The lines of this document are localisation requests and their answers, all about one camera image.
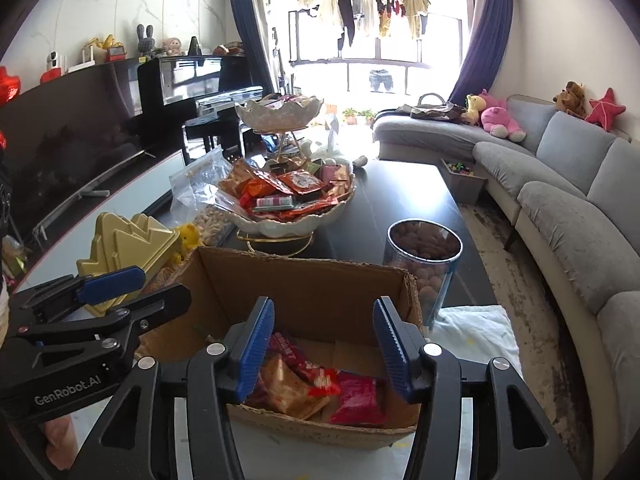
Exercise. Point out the clear plastic zip bag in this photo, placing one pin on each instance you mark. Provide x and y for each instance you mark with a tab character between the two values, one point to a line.
193	191

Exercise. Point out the person's hand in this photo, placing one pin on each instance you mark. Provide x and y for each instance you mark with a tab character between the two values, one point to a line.
62	445

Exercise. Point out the brown plush lion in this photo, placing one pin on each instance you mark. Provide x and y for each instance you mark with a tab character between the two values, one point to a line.
571	100

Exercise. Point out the gold-lidded clear candy jar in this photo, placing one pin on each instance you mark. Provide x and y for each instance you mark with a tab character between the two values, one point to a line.
140	241

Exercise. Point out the right blue curtain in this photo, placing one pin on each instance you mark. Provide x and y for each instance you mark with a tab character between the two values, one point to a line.
490	35

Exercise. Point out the yellow plush toy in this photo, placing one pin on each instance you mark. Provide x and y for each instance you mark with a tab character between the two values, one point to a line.
474	107

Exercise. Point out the light blue table cloth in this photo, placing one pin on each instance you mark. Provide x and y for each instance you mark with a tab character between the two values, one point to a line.
471	333

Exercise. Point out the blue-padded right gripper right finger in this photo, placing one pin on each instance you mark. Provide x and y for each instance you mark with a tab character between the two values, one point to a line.
512	438

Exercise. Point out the pink plush toy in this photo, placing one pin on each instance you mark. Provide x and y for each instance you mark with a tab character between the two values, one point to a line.
497	120

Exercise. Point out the black television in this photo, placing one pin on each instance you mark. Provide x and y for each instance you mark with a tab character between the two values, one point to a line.
63	134

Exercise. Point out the grey curved sofa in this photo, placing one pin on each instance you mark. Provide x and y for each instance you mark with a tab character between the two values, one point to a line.
571	193

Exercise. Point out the black piano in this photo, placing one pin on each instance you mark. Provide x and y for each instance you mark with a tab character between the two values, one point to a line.
188	103

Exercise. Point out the brown cardboard box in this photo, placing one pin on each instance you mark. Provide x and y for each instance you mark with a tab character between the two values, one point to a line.
324	305

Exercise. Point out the blue curtain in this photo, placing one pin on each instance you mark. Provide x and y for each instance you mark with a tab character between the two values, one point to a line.
490	35
250	19

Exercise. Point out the left blue curtain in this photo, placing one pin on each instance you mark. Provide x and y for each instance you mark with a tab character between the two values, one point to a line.
250	19

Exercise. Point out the pink hawthorn snack packet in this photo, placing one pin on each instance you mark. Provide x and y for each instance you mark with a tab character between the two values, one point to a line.
360	402

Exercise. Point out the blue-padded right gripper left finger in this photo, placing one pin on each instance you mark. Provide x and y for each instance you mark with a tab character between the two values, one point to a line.
135	436

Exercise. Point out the tiered white snack bowl stand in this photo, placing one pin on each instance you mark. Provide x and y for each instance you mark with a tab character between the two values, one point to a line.
284	200

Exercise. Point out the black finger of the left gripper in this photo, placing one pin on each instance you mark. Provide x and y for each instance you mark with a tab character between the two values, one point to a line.
145	313

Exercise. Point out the red heart balloons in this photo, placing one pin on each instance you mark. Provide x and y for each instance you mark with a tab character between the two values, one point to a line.
10	86

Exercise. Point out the orange snack packet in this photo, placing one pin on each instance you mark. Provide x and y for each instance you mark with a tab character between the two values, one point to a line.
280	390

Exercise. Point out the red star pillow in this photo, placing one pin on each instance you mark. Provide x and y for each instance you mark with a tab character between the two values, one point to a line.
604	111

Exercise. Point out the clear nut canister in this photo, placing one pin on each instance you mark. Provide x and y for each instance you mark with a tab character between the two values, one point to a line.
428	251

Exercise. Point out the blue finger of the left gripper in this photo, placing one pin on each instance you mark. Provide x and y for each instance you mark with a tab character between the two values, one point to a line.
112	285

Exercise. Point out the red jerky snack packet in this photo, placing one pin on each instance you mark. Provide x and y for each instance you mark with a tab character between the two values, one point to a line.
322	381

